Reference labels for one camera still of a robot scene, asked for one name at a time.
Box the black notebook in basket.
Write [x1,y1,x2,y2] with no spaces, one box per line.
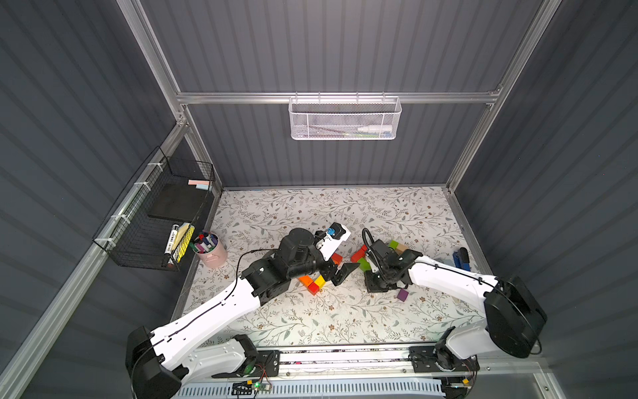
[147,184,209,222]

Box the purple small block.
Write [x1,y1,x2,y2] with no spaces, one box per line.
[396,289,409,302]

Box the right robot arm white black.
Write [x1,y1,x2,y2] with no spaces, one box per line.
[364,237,548,370]

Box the white wire mesh basket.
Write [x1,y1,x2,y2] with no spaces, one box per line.
[288,95,402,141]

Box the black wire mesh basket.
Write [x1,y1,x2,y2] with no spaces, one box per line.
[93,148,216,272]

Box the orange block low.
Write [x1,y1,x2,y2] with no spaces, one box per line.
[298,276,313,287]

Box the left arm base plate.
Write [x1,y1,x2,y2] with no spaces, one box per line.
[213,350,282,379]

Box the pink pen cup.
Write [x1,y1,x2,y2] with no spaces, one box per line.
[189,231,228,269]

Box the red small block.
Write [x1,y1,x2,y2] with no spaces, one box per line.
[307,282,322,295]

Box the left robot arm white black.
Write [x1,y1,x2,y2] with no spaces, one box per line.
[126,222,353,398]

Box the yellow block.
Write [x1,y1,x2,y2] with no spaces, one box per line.
[314,276,326,289]

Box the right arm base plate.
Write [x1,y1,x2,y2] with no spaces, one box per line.
[408,344,480,373]

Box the small circuit board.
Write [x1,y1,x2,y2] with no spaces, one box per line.
[230,380,272,398]

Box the yellow highlighter pack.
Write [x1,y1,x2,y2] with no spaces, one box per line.
[170,223,195,265]

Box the white marker in basket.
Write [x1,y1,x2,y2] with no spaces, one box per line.
[357,125,395,138]

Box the blue stapler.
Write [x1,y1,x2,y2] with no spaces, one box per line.
[453,247,471,272]

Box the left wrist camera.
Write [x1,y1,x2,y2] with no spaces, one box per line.
[315,222,352,261]

